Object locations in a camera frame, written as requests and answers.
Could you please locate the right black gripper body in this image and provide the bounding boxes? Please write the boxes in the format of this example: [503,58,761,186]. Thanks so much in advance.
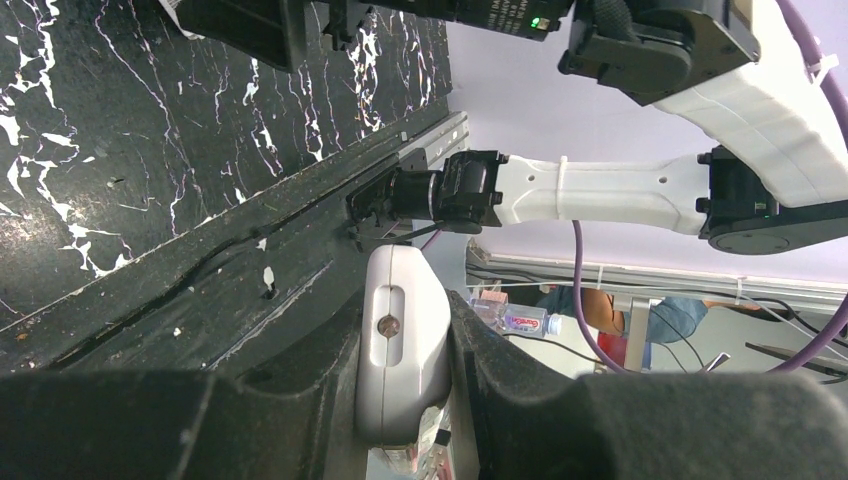
[322,0,573,50]

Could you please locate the white remote control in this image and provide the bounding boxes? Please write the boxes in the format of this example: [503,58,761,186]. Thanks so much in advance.
[354,245,451,475]

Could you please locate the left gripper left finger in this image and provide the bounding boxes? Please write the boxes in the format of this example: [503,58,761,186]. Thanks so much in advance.
[1,293,367,479]

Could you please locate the aluminium frame rail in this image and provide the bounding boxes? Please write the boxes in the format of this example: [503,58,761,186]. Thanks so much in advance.
[397,111,470,169]

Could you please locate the person in blue shirt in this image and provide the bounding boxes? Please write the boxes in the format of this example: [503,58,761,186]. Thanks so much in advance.
[536,286,763,369]

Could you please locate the plastic water bottle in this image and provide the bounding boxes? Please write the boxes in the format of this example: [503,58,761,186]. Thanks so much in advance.
[470,299,563,339]

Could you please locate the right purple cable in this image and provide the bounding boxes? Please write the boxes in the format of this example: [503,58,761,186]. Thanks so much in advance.
[569,0,848,376]

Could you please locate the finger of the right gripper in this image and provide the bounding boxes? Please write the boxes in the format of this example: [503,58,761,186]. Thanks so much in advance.
[161,0,307,73]

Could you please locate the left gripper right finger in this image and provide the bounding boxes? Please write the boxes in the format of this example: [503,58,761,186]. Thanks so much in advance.
[448,293,847,479]

